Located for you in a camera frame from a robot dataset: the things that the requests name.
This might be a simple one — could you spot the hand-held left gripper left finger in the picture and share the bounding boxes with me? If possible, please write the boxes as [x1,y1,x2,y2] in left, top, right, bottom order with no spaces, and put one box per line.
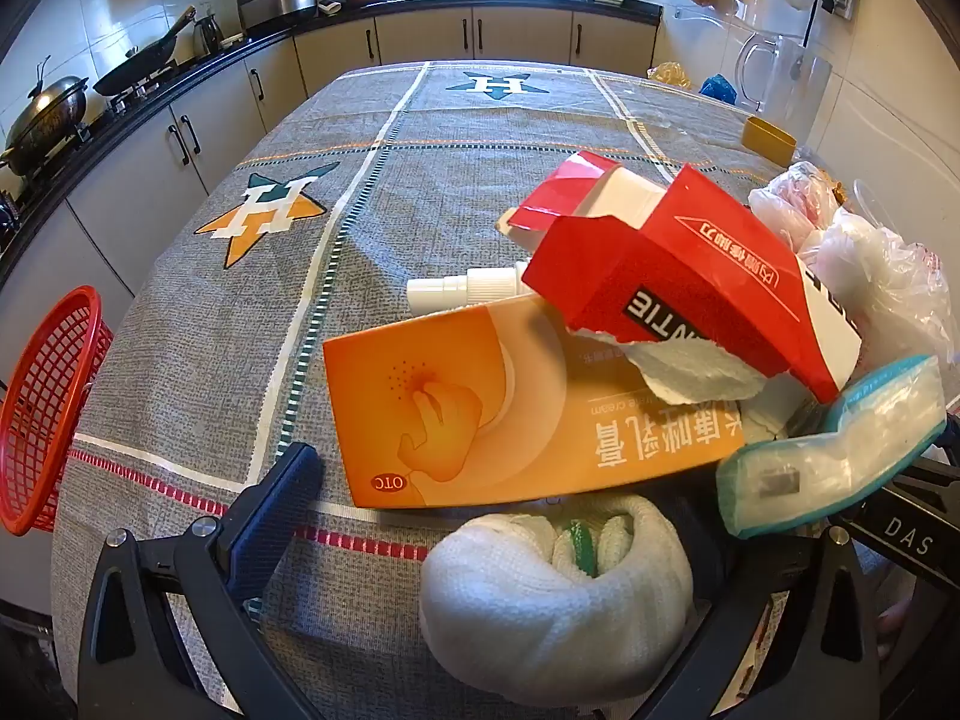
[75,441,325,720]

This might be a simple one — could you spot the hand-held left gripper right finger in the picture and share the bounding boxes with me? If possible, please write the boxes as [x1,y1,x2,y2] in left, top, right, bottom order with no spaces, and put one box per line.
[645,521,890,720]

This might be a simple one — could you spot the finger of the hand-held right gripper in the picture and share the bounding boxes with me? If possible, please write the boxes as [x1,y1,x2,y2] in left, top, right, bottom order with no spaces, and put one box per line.
[855,456,960,518]

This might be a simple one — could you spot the blue edged zip bag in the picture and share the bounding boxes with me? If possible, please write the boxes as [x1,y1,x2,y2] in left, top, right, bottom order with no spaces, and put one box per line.
[715,355,947,539]

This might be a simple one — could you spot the orange cardboard box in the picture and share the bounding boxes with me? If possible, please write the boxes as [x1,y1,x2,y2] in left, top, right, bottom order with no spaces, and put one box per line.
[322,292,747,509]

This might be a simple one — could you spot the knotted clear plastic bag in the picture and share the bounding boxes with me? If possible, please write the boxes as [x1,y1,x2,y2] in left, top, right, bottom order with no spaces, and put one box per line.
[799,206,960,372]

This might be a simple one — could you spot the red plastic basket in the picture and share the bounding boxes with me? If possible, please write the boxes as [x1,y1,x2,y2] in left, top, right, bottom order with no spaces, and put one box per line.
[0,285,115,537]

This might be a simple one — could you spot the white towel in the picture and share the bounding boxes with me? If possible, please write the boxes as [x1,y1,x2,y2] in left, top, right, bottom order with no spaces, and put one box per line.
[418,493,695,710]

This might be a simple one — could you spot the yellow plastic lid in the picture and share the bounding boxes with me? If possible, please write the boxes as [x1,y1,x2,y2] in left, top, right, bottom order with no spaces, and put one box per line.
[742,116,797,167]

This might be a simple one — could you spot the person's right hand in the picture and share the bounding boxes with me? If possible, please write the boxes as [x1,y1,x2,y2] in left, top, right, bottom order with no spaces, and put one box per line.
[876,602,919,661]

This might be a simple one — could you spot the clear plastic cup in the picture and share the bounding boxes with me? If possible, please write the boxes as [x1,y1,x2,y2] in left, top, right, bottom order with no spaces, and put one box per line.
[851,178,902,233]

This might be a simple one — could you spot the white spray bottle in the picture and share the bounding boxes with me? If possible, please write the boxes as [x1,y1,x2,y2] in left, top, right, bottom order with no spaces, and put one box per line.
[407,261,538,316]

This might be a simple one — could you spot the plastic bag with red print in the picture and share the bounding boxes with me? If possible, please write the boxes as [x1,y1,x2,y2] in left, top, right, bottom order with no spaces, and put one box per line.
[748,161,845,245]

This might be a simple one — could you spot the torn red white carton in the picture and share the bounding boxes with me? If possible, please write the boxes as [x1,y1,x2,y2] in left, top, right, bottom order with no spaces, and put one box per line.
[496,151,863,404]

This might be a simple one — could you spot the grey printed tablecloth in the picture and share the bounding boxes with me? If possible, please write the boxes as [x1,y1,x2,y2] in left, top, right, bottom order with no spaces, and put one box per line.
[51,60,960,720]

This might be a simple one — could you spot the black gas stove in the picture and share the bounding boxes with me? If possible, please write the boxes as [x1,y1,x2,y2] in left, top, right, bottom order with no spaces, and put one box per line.
[0,64,181,211]

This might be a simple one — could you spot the steel wok with lid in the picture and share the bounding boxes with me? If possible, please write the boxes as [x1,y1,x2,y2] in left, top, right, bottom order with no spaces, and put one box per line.
[4,56,91,175]

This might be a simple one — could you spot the black frying wok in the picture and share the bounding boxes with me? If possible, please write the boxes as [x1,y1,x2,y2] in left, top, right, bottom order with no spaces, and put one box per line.
[91,6,198,97]

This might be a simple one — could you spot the steel kettle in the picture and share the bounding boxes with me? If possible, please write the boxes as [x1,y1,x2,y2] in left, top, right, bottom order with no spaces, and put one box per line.
[191,15,226,58]

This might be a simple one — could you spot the beige lower kitchen cabinets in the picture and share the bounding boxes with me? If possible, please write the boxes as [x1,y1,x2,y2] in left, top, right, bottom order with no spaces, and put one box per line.
[0,6,661,616]

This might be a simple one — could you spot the silver electric cooker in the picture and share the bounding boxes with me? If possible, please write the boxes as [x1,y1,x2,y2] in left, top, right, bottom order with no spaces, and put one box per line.
[238,0,320,32]

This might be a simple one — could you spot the black kitchen countertop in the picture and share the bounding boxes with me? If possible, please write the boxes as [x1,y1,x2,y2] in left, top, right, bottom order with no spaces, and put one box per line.
[0,0,665,256]

